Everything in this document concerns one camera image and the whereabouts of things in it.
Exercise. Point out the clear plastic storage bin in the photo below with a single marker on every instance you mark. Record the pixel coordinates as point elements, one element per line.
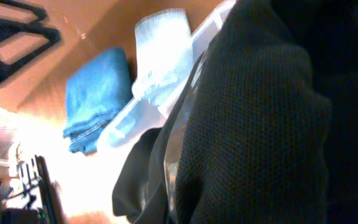
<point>139,115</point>

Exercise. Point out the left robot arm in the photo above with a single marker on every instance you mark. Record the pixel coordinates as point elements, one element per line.
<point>10,30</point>

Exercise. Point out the blue folded jeans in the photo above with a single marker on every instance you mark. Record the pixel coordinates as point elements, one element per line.
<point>95,94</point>

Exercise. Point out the black garment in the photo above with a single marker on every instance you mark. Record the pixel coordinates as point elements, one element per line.
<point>265,129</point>

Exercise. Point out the light grey folded jeans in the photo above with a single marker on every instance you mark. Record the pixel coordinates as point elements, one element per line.
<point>164,54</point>

